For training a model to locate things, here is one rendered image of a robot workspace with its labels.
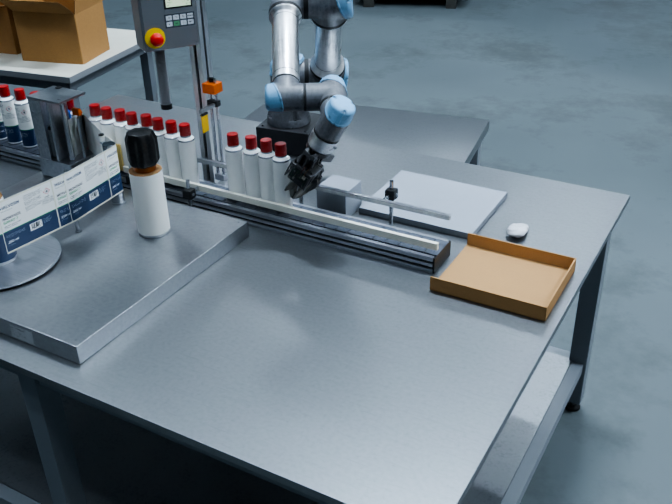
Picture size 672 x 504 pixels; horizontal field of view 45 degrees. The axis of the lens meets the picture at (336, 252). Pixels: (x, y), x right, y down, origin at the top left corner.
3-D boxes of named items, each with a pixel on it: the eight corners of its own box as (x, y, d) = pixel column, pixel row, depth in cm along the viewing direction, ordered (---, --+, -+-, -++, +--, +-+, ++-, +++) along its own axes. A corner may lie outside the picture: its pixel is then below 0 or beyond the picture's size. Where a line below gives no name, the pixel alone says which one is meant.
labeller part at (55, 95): (26, 98, 248) (26, 95, 248) (54, 87, 257) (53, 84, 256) (59, 105, 243) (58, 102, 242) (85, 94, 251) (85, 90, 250)
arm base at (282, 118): (259, 125, 284) (258, 98, 279) (278, 111, 296) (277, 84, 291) (299, 131, 279) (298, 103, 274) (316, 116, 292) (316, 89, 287)
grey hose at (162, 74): (158, 109, 256) (149, 42, 245) (166, 105, 258) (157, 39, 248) (167, 110, 254) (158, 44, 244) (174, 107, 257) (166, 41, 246)
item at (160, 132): (153, 181, 255) (144, 119, 245) (164, 175, 259) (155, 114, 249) (166, 184, 253) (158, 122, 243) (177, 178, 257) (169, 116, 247)
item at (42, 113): (42, 174, 261) (25, 97, 248) (71, 159, 271) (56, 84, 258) (73, 182, 255) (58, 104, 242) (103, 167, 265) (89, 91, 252)
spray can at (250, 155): (243, 202, 241) (237, 137, 231) (253, 195, 245) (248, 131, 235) (258, 206, 239) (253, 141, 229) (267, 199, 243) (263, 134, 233)
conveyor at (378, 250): (0, 159, 286) (-3, 146, 283) (24, 148, 294) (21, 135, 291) (434, 274, 214) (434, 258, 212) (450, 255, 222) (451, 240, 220)
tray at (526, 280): (429, 289, 208) (430, 276, 206) (467, 244, 227) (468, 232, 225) (545, 321, 195) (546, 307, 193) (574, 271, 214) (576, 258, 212)
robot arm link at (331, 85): (305, 72, 220) (306, 97, 212) (346, 71, 220) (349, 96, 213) (305, 96, 226) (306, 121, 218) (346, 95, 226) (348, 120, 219)
